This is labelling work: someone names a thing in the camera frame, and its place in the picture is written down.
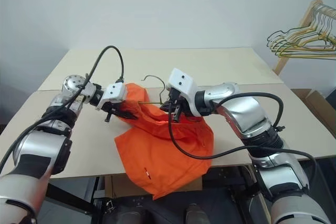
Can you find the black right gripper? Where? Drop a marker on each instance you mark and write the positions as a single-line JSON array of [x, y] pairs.
[[178, 103]]

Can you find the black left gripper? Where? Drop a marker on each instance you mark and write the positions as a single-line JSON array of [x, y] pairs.
[[113, 108]]

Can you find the orange shorts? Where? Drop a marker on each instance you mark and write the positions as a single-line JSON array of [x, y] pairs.
[[168, 161]]

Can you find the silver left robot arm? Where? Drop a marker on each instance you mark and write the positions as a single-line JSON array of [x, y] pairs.
[[31, 140]]

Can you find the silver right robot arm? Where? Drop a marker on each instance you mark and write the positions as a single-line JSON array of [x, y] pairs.
[[244, 108]]

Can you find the flat brown cardboard panel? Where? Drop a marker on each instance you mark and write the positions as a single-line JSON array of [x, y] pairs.
[[123, 186]]

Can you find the light wooden clothes rack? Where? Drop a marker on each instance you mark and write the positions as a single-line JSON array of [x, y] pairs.
[[282, 64]]

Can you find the open brown cardboard box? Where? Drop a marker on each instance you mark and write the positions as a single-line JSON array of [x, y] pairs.
[[317, 100]]

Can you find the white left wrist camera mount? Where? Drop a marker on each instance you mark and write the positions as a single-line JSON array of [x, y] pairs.
[[114, 91]]

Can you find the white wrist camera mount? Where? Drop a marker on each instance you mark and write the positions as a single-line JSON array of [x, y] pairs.
[[114, 91], [181, 79]]

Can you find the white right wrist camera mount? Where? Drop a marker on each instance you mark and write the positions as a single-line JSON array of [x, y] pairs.
[[181, 79]]

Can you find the black metal table frame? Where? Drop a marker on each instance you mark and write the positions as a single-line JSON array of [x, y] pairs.
[[68, 196]]

